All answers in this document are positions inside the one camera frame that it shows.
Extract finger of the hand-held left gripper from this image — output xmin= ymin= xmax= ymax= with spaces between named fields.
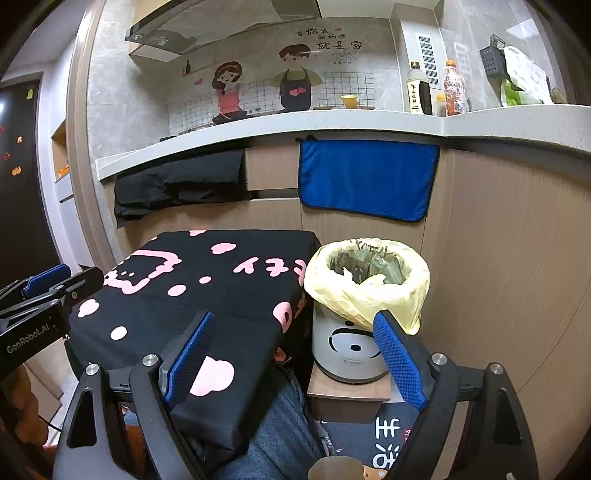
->
xmin=0 ymin=264 xmax=71 ymax=306
xmin=0 ymin=267 xmax=105 ymax=324

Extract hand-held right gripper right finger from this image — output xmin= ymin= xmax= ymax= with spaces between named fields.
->
xmin=372 ymin=310 xmax=539 ymax=480

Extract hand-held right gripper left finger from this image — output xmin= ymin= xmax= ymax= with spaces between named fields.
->
xmin=52 ymin=310 xmax=217 ymax=480

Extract white trash bin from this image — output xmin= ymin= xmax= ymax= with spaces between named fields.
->
xmin=311 ymin=300 xmax=393 ymax=384

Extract yellow trash bag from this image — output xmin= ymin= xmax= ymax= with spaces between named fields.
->
xmin=303 ymin=237 xmax=431 ymax=336

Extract person's left hand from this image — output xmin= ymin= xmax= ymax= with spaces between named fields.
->
xmin=0 ymin=369 xmax=49 ymax=448

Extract wooden box stand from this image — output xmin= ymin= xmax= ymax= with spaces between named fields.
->
xmin=307 ymin=357 xmax=394 ymax=424

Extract black pink printed tablecloth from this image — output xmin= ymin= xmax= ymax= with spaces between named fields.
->
xmin=65 ymin=229 xmax=322 ymax=462

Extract black printed floor mat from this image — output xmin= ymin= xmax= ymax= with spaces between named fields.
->
xmin=318 ymin=401 xmax=419 ymax=480

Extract black door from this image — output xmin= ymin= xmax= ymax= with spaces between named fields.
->
xmin=0 ymin=78 xmax=61 ymax=280

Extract person's jeans legs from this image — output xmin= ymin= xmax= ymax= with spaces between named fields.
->
xmin=185 ymin=374 xmax=325 ymax=480

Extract brown round lid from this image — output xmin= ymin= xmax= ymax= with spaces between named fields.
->
xmin=308 ymin=456 xmax=366 ymax=480

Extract black cloth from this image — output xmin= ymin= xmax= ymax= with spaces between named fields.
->
xmin=114 ymin=148 xmax=252 ymax=230

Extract blue towel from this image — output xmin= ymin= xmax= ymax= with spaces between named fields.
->
xmin=297 ymin=135 xmax=440 ymax=223

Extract grey kitchen countertop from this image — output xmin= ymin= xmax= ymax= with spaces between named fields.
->
xmin=95 ymin=104 xmax=591 ymax=185

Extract dark sauce bottle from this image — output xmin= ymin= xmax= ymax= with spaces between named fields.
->
xmin=407 ymin=61 xmax=433 ymax=115

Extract orange cap plastic bottle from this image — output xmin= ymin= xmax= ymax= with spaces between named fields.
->
xmin=443 ymin=60 xmax=469 ymax=115

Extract range hood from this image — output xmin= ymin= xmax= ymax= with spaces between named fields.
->
xmin=126 ymin=0 xmax=320 ymax=59

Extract green plastic bag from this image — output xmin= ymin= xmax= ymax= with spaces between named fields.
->
xmin=501 ymin=80 xmax=532 ymax=107

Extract white plastic bag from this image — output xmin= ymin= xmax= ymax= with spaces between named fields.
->
xmin=502 ymin=45 xmax=553 ymax=104

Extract black knife rack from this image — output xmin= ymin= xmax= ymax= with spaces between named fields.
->
xmin=479 ymin=34 xmax=509 ymax=77

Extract white wall shelf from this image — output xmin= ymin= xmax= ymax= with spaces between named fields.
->
xmin=51 ymin=120 xmax=77 ymax=204

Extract cartoon couple wall poster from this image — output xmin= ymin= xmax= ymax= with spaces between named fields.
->
xmin=159 ymin=18 xmax=402 ymax=139

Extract white vented wall box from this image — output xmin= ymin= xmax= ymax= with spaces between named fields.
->
xmin=399 ymin=18 xmax=445 ymax=90

